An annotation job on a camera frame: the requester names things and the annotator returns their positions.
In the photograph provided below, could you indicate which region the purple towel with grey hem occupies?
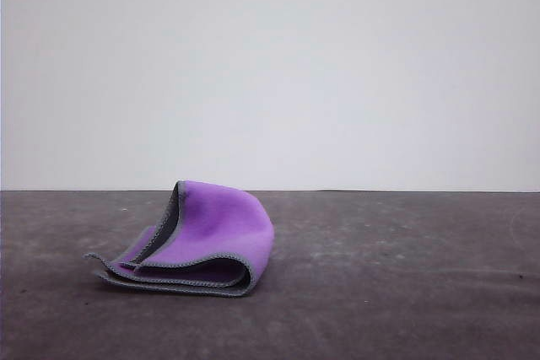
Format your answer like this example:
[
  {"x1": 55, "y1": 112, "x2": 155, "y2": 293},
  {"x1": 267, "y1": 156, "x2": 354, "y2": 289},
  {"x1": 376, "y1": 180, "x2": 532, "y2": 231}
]
[{"x1": 83, "y1": 180, "x2": 277, "y2": 299}]

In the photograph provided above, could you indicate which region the grey table cloth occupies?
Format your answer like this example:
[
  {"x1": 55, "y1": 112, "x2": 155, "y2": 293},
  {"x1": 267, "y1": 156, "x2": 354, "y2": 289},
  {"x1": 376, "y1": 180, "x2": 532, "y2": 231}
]
[{"x1": 0, "y1": 189, "x2": 540, "y2": 360}]

